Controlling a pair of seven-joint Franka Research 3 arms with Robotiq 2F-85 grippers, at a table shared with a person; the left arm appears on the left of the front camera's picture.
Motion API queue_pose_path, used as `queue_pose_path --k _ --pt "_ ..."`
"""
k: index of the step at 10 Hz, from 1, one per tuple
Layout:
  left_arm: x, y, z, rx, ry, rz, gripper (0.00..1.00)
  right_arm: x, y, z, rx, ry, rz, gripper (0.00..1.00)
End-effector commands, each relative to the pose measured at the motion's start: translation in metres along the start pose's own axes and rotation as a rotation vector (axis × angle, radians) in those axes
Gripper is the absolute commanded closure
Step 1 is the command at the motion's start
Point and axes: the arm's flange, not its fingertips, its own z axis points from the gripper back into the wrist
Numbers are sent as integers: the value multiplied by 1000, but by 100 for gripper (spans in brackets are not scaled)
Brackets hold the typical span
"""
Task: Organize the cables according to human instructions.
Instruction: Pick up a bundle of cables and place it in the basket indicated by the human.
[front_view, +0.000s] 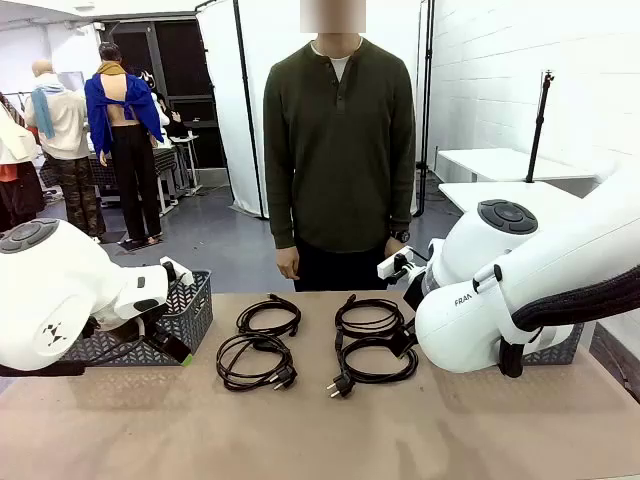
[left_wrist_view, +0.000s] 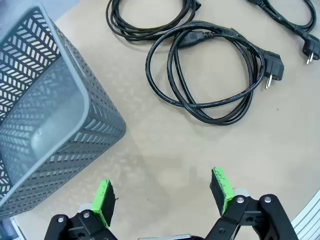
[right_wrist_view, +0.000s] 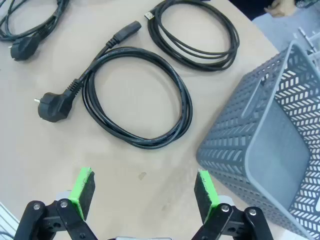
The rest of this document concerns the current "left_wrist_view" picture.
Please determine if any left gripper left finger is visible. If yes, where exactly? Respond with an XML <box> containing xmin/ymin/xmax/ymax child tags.
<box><xmin>44</xmin><ymin>179</ymin><xmax>120</xmax><ymax>240</ymax></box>

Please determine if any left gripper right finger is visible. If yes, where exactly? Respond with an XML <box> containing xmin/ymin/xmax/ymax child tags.
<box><xmin>204</xmin><ymin>167</ymin><xmax>300</xmax><ymax>240</ymax></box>

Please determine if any black power cable with plug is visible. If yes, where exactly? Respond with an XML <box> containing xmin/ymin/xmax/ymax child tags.
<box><xmin>145</xmin><ymin>20</ymin><xmax>285</xmax><ymax>126</ymax></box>
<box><xmin>246</xmin><ymin>0</ymin><xmax>320</xmax><ymax>65</ymax></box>

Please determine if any thin black cable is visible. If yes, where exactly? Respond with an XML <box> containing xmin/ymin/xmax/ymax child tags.
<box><xmin>105</xmin><ymin>0</ymin><xmax>202</xmax><ymax>42</ymax></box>

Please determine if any grey lattice plastic basket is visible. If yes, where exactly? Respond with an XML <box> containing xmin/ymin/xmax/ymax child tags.
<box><xmin>0</xmin><ymin>2</ymin><xmax>127</xmax><ymax>221</ymax></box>

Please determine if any aluminium frame rail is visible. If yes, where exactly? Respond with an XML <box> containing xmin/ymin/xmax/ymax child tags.
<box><xmin>291</xmin><ymin>188</ymin><xmax>320</xmax><ymax>240</ymax></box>

